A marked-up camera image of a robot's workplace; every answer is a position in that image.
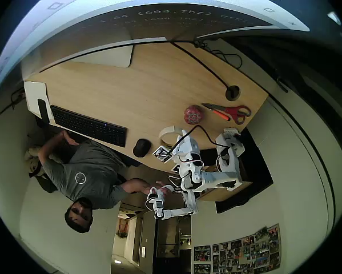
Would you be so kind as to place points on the white paper sheet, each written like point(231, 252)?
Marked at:
point(33, 94)

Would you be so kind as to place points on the black computer mouse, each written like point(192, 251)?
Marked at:
point(142, 148)

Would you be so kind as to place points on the person in grey t-shirt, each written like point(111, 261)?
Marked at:
point(85, 174)

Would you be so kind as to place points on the silver monitor stand base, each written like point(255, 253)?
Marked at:
point(108, 57)

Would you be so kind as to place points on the photo collage poster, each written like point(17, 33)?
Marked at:
point(239, 251)

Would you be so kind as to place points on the large curved computer monitor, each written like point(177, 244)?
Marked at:
point(159, 17)

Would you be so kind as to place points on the white leader arm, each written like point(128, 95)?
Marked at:
point(176, 211)

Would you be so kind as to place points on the red patterned round ball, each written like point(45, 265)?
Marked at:
point(193, 114)

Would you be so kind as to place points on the person's right forearm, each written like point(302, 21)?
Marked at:
point(136, 185)

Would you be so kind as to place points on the black base board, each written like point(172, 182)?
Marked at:
point(259, 171)

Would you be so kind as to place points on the person's right hand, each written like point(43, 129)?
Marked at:
point(162, 187)

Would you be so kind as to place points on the black phone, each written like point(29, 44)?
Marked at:
point(42, 109)

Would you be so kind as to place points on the beige bag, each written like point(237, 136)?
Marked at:
point(31, 162)

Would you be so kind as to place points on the black computer keyboard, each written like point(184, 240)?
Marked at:
point(88, 127)

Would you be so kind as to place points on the white framed photo card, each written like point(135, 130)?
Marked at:
point(162, 154)

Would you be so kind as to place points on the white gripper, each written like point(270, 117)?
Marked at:
point(185, 145)

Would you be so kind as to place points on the person's left forearm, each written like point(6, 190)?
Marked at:
point(46, 149)

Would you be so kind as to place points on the white tape ring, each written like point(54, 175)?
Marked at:
point(166, 130)

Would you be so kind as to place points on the person's left hand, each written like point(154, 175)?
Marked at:
point(68, 138)

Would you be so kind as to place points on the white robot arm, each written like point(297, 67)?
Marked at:
point(230, 162)

